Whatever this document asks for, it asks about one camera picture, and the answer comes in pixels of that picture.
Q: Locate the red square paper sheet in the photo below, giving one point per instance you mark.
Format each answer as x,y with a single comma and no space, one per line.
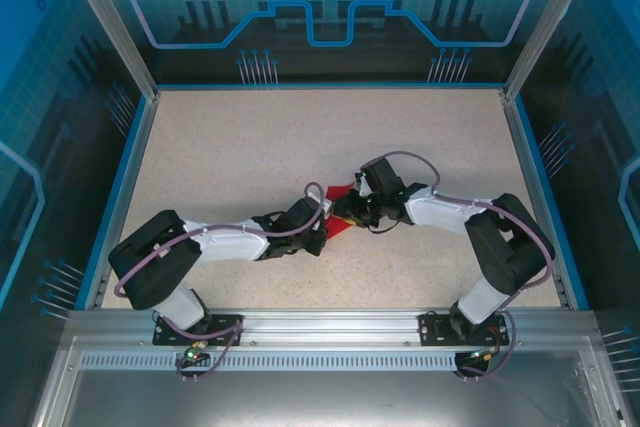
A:
337,231

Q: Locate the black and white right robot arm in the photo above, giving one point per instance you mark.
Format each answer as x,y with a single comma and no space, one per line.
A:
510,242

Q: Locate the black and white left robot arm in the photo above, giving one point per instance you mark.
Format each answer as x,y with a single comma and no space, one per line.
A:
155,257

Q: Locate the grey sheet metal tray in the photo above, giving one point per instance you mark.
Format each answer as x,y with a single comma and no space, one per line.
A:
320,397

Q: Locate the blue printed side panel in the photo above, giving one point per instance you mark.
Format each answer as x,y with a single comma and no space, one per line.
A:
595,122
45,122

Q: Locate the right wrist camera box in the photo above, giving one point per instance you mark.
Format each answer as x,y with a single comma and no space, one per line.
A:
362,187

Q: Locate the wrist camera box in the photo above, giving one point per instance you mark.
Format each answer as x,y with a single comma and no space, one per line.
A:
327,207
362,187

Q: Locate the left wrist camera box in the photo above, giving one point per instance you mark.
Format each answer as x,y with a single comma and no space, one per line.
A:
327,207

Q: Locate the aluminium mounting rail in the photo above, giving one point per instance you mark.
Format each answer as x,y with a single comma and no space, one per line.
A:
330,327

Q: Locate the thin aluminium table edge rail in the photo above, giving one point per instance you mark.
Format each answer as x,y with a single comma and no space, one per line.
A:
330,87

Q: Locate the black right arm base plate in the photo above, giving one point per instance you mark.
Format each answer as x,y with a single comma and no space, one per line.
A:
431,329

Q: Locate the blue trimmed aluminium side rail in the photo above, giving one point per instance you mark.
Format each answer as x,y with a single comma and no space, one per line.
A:
534,187
127,187

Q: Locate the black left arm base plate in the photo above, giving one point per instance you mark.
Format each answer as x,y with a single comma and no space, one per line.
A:
162,334

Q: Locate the aluminium frame post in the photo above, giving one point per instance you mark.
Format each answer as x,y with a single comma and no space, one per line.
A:
545,27
115,32

